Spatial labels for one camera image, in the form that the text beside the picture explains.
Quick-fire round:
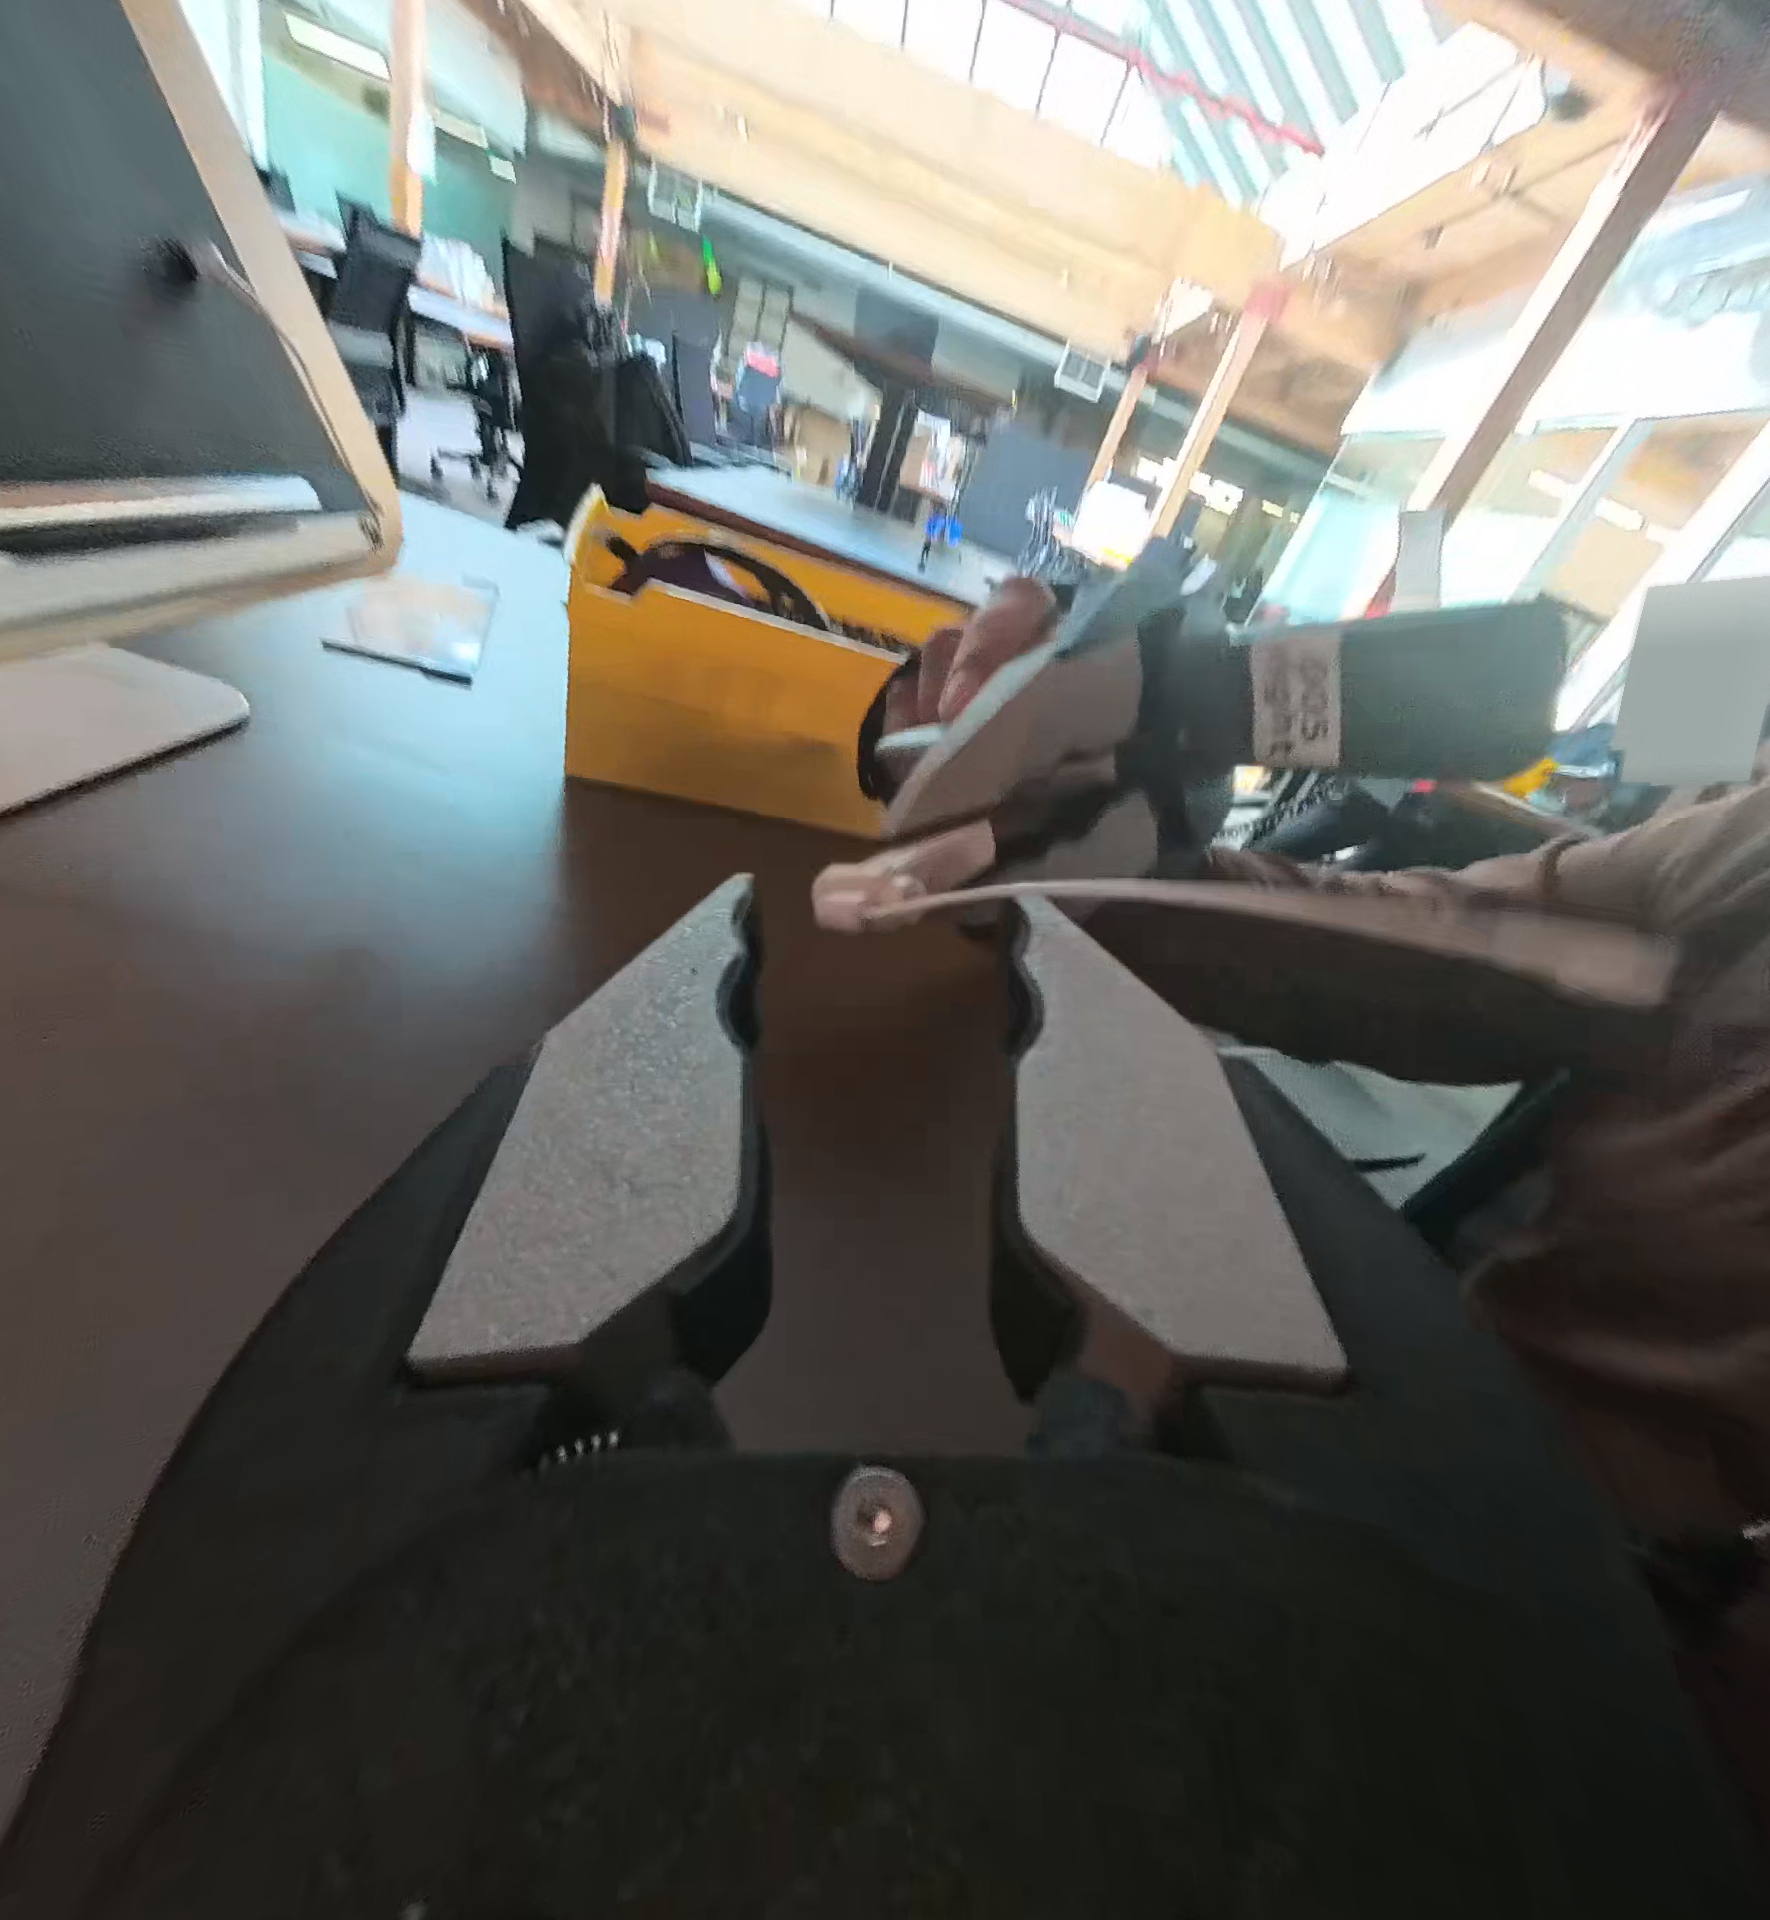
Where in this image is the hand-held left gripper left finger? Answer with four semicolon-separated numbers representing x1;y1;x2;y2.
405;874;771;1389

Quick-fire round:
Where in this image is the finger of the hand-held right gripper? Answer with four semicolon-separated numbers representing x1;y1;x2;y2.
974;793;1201;891
883;656;1147;840

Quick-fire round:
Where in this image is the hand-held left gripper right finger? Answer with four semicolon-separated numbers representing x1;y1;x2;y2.
993;895;1350;1397

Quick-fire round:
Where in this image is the person's right hand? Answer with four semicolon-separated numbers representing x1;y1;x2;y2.
907;576;1063;744

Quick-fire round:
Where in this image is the white paper sheet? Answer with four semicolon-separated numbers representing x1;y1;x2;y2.
1616;576;1770;789

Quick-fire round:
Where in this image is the background office desk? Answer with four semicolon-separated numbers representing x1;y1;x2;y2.
645;457;1013;602

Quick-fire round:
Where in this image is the yellow cardboard box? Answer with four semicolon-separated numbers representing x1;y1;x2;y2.
566;488;977;837

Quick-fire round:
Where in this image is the small clear plastic packet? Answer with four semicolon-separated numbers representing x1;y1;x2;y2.
322;576;500;688

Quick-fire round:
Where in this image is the person's brown clothing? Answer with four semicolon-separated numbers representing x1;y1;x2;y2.
1470;1035;1770;1920

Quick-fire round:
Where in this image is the black office chair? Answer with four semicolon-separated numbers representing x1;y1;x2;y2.
326;202;423;466
502;237;646;531

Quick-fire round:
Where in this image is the black-backed computer monitor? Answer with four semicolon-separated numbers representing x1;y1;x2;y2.
0;0;407;842

